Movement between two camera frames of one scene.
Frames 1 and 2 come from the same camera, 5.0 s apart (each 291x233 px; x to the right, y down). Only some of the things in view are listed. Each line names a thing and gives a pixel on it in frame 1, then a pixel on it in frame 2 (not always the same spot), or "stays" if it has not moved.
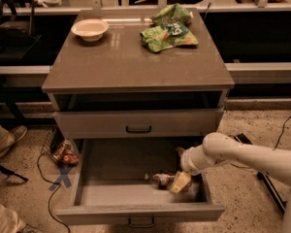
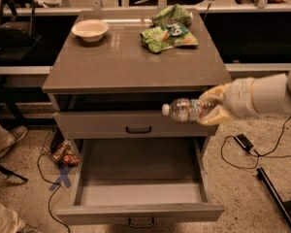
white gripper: [186, 164] -> [239, 97]
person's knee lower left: [4, 219] stays
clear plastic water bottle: [163, 180] -> [182, 110]
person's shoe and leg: [1, 139] stays
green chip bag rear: [173, 14] stays
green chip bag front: [167, 35] stays
